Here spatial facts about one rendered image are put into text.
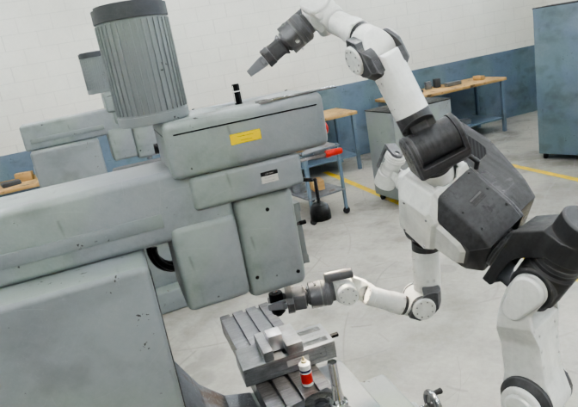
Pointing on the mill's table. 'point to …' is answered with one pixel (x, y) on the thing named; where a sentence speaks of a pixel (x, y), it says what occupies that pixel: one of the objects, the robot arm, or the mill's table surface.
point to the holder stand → (316, 399)
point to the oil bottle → (305, 373)
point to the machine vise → (254, 372)
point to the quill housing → (269, 241)
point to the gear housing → (246, 181)
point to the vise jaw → (293, 343)
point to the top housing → (241, 133)
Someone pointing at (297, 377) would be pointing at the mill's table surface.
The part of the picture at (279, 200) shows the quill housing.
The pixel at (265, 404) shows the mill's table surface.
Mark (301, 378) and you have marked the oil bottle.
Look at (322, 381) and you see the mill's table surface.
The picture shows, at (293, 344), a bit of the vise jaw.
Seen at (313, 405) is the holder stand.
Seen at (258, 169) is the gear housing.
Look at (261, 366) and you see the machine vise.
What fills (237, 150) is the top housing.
